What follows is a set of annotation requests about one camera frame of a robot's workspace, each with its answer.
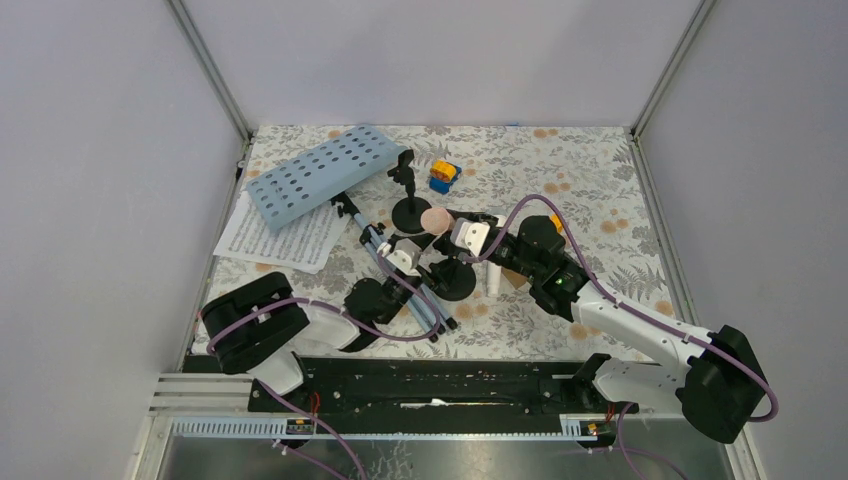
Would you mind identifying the sheet music page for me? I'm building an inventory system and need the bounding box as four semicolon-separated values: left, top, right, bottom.
213;192;349;274

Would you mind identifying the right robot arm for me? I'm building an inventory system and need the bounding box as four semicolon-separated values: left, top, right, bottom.
450;212;778;444

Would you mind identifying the pink toy microphone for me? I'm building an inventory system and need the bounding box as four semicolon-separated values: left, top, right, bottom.
420;207;455;236

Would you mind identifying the blue yellow toy figure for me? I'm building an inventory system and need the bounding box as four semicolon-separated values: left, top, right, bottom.
428;160;462;195

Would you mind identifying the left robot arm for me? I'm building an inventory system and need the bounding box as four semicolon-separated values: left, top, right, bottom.
199;259;443;375

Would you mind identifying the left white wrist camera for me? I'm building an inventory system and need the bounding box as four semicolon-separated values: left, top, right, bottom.
377;238;422;277

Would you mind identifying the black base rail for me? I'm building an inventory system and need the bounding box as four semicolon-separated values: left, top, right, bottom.
284;357;624;436

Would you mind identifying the white toy microphone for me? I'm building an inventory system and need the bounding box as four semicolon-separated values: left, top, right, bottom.
485;213;507;298

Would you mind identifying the floral table mat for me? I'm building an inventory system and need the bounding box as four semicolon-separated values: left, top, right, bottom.
200;125;676;362

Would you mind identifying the yellow toy block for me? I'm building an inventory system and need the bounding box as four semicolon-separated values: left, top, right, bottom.
549;214;566;235

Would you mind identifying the tan wooden block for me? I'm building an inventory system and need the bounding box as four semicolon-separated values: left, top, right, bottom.
502;268;528;290

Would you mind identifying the light blue music stand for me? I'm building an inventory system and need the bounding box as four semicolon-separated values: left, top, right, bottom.
245;125;455;341

